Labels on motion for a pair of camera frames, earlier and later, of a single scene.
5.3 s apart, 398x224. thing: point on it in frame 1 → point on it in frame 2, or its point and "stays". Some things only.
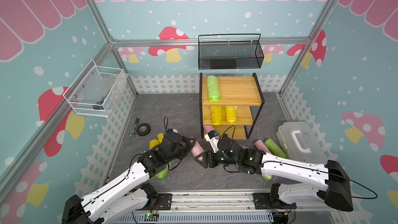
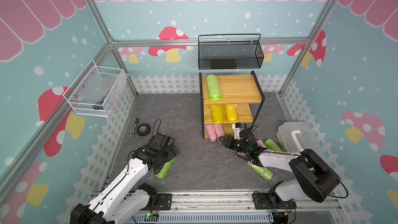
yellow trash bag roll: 231,114 stays
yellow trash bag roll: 216,114 stays
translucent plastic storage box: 299,142 stays
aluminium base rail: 222,208 stays
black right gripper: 205,155 → 228,141
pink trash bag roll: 196,149 → 219,130
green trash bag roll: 213,92 stays
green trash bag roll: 161,175 stays
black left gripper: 188,145 → 171,154
